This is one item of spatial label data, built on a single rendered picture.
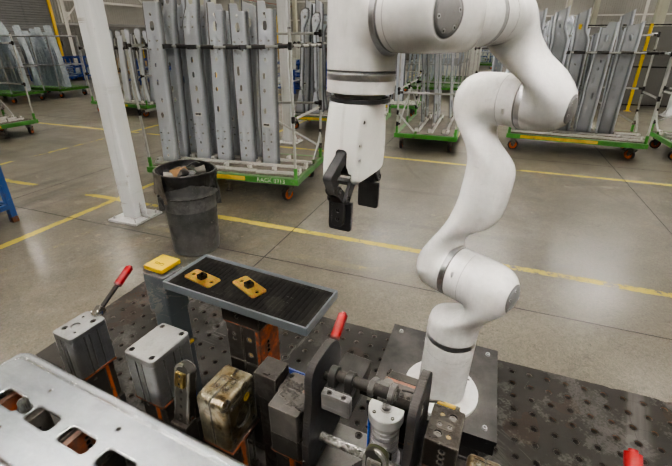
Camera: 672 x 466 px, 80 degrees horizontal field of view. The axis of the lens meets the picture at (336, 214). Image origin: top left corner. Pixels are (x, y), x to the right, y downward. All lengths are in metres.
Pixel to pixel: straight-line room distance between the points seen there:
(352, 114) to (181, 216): 2.94
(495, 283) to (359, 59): 0.57
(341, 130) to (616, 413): 1.20
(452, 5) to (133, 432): 0.84
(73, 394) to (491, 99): 1.02
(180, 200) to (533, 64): 2.82
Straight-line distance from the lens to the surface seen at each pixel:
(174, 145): 5.16
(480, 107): 0.86
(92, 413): 0.97
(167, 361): 0.88
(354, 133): 0.48
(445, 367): 1.06
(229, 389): 0.81
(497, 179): 0.85
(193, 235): 3.42
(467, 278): 0.90
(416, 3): 0.42
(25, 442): 0.99
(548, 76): 0.81
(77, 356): 1.10
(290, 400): 0.77
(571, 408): 1.42
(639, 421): 1.48
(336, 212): 0.50
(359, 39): 0.47
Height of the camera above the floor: 1.66
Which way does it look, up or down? 24 degrees down
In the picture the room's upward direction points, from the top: straight up
